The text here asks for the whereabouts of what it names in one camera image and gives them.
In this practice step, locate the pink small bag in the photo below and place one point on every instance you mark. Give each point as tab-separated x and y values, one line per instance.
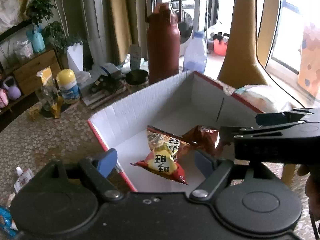
3	98

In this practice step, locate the blue cookie snack pack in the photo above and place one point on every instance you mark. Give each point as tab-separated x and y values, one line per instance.
6	221

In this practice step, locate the clear water bottle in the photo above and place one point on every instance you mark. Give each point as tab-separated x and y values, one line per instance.
195	57

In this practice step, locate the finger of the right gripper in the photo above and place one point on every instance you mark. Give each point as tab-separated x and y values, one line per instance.
227	134

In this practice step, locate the white plant pot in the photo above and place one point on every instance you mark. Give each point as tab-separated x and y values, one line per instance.
75	57

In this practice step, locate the brown thermos bottle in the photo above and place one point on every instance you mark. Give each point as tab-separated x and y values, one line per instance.
163	41

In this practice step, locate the yellow clear snack bag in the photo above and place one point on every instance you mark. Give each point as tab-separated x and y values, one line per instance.
48	95

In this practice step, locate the person right hand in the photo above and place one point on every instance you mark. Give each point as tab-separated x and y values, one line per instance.
311	189

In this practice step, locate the yellow red chip bag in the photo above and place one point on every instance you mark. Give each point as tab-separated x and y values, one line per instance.
165	151

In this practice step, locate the purple kettlebell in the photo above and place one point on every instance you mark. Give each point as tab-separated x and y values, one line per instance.
9	84

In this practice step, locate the yellow lid wipes canister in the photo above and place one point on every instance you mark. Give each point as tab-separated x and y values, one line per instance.
68	86

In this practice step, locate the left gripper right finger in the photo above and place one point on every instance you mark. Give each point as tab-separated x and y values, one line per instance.
216	173

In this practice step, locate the washing machine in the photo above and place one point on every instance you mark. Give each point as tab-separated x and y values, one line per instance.
187	20

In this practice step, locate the red white cardboard box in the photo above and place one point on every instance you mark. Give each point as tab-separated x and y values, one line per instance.
175	105

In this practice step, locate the clear plastic bag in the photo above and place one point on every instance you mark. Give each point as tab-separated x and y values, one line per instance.
23	50

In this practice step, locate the dark red snack bag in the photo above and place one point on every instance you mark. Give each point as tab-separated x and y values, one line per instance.
204	138

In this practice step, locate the teal spray bottle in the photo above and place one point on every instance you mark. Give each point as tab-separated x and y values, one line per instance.
36	39

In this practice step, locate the wooden drawer cabinet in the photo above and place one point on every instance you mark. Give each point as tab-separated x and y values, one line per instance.
26	74

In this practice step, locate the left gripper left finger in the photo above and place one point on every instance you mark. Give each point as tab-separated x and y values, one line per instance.
94	172

